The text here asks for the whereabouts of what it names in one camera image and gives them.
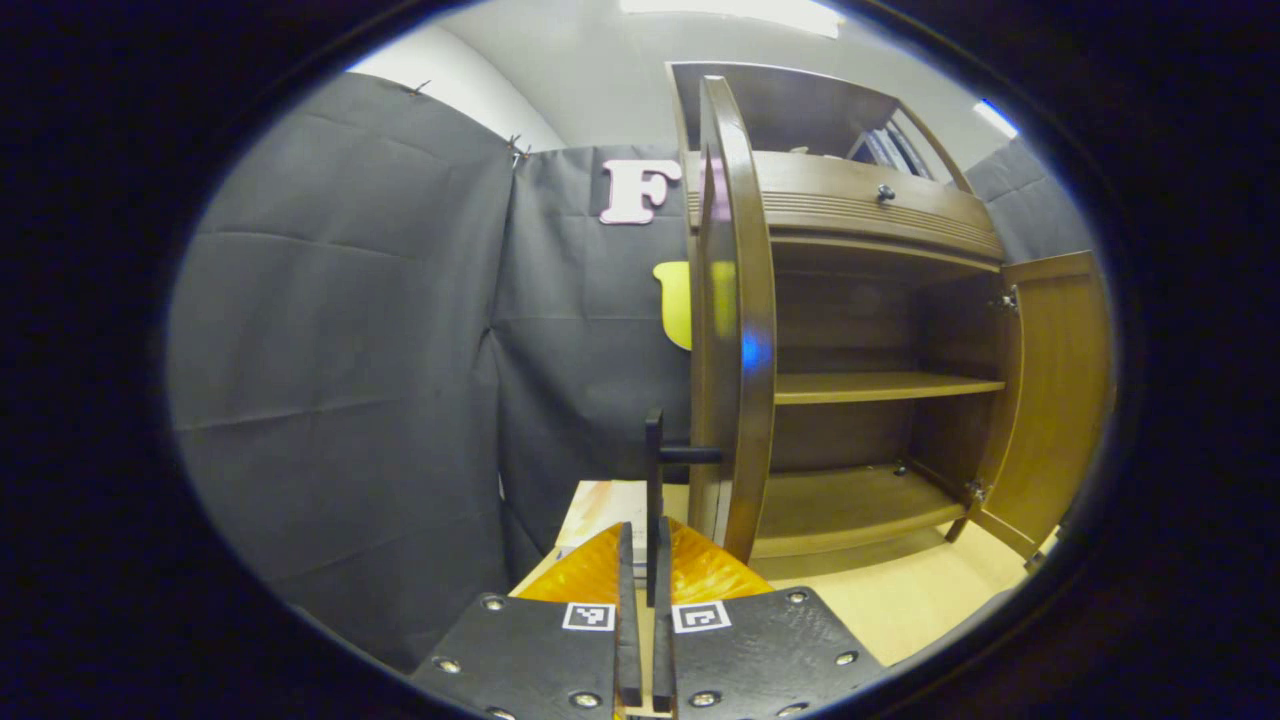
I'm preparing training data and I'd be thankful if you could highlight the black cabinet door handle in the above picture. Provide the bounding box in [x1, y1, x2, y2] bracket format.
[645, 408, 723, 608]

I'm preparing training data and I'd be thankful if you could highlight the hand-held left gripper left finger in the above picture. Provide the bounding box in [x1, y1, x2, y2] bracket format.
[410, 520, 643, 720]

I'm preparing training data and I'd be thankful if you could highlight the black backdrop cloth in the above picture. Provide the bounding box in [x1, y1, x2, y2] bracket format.
[168, 72, 1096, 671]

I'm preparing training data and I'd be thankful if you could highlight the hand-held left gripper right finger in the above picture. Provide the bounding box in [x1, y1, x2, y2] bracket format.
[652, 517, 886, 720]

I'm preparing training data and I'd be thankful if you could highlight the wooden cabinet drawer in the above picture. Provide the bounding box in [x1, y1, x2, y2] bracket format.
[685, 150, 1004, 263]

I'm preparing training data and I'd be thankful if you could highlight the small stack of books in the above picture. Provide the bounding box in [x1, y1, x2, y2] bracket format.
[553, 480, 691, 561]

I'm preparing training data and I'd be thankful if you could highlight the wooden shoe cabinet door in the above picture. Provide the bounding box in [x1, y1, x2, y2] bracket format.
[965, 250, 1113, 561]
[688, 75, 779, 566]

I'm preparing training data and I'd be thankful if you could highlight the row of upright books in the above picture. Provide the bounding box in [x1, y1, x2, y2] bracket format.
[850, 125, 936, 181]

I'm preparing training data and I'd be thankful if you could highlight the wooden cabinet inner shelf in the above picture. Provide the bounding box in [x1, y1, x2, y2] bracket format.
[775, 372, 1007, 406]

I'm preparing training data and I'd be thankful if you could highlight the wooden double-door shoe cabinet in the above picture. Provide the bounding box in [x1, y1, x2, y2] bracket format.
[668, 62, 1011, 581]

